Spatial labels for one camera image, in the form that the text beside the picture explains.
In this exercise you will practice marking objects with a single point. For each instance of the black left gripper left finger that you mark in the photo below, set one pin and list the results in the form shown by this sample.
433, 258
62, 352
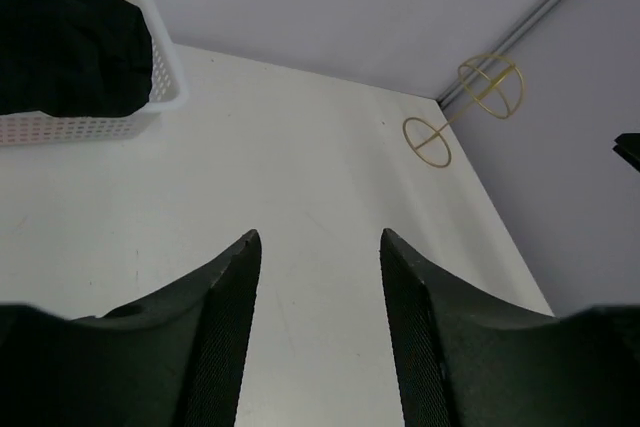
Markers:
174, 357

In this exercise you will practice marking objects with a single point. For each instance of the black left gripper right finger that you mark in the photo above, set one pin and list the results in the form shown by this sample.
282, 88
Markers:
464, 357

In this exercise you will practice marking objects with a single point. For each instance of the black bucket hat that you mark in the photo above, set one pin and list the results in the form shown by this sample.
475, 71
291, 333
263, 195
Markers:
74, 58

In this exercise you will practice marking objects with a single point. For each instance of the white plastic basket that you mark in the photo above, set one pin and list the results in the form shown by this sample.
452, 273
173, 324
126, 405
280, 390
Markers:
169, 92

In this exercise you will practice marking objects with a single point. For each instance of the gold wire hat stand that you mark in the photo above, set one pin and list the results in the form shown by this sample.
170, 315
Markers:
493, 83

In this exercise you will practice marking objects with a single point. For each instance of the aluminium corner post right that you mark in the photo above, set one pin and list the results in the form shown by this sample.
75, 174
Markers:
530, 22

